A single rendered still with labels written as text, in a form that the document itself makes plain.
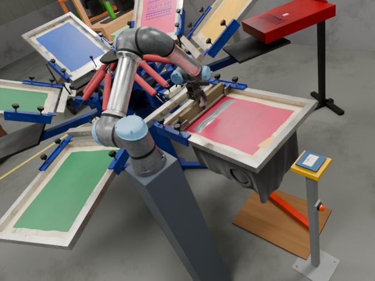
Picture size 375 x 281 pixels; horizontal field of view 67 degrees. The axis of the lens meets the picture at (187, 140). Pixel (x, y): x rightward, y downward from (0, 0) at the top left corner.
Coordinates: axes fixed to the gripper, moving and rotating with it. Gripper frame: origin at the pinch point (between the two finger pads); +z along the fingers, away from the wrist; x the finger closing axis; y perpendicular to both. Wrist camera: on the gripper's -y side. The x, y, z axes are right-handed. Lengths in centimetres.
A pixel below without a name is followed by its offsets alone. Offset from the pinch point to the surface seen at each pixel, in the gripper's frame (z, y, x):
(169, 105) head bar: -3.1, 11.8, -20.6
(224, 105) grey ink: 4.7, -9.6, 8.5
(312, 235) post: 63, 14, 79
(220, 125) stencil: 5.3, 7.8, 19.6
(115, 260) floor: 101, 101, -47
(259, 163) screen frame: 2, 26, 61
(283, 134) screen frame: 2, 3, 60
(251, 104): 5.3, -17.5, 24.5
